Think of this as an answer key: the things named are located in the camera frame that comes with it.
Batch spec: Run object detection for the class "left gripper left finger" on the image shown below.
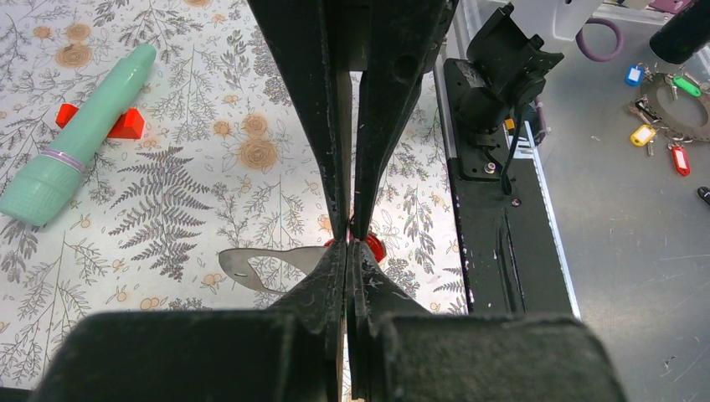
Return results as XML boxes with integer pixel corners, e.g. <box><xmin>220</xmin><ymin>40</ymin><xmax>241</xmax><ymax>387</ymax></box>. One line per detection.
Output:
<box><xmin>30</xmin><ymin>241</ymin><xmax>347</xmax><ymax>401</ymax></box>

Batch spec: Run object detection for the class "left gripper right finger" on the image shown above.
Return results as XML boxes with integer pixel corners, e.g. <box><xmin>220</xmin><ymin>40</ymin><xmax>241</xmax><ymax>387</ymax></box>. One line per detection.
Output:
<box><xmin>347</xmin><ymin>240</ymin><xmax>627</xmax><ymax>401</ymax></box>

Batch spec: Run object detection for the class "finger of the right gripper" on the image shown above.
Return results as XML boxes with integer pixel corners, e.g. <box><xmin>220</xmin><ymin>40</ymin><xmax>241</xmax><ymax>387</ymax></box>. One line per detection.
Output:
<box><xmin>351</xmin><ymin>1</ymin><xmax>458</xmax><ymax>240</ymax></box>
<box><xmin>249</xmin><ymin>0</ymin><xmax>352</xmax><ymax>231</ymax></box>

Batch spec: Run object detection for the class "keyring with coloured key tags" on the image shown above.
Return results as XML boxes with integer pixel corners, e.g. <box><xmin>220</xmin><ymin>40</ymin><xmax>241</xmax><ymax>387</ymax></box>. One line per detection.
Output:
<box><xmin>218</xmin><ymin>245</ymin><xmax>327</xmax><ymax>296</ymax></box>

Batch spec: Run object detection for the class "key with red tag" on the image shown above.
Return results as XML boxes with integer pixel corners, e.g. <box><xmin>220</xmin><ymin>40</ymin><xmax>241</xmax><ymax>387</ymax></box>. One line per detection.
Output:
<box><xmin>322</xmin><ymin>232</ymin><xmax>387</xmax><ymax>264</ymax></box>

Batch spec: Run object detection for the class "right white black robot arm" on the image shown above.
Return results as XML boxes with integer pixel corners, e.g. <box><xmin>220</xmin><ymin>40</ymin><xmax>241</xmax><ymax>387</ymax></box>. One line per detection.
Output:
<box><xmin>250</xmin><ymin>1</ymin><xmax>599</xmax><ymax>242</ymax></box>

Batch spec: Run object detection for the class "spare keyring with tags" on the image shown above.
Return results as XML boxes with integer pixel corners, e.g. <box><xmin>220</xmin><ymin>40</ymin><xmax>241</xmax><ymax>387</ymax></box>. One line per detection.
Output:
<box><xmin>625</xmin><ymin>64</ymin><xmax>709</xmax><ymax>177</ymax></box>

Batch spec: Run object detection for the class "floral patterned table mat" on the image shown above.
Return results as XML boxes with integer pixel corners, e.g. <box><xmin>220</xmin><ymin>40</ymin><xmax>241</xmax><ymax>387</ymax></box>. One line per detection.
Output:
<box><xmin>1</xmin><ymin>1</ymin><xmax>453</xmax><ymax>401</ymax></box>

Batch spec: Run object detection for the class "red plastic block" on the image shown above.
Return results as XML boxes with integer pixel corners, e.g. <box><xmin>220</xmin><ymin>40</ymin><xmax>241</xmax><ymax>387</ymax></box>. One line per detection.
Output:
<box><xmin>55</xmin><ymin>103</ymin><xmax>145</xmax><ymax>140</ymax></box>

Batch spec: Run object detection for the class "black cylindrical bottle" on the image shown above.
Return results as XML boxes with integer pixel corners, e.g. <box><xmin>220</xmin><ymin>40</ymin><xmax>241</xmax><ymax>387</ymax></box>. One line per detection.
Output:
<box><xmin>649</xmin><ymin>0</ymin><xmax>709</xmax><ymax>65</ymax></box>

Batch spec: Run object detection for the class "mint green flashlight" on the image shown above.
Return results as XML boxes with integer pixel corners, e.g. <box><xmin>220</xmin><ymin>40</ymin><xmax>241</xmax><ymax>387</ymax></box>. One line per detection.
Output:
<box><xmin>1</xmin><ymin>44</ymin><xmax>157</xmax><ymax>226</ymax></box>

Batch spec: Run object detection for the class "spare key with black fob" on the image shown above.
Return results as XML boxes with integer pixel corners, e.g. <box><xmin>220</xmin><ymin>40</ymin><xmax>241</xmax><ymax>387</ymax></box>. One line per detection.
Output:
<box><xmin>697</xmin><ymin>187</ymin><xmax>710</xmax><ymax>204</ymax></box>

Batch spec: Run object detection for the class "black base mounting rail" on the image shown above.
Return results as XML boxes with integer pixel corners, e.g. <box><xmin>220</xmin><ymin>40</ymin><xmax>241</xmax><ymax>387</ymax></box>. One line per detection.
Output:
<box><xmin>435</xmin><ymin>59</ymin><xmax>580</xmax><ymax>317</ymax></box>

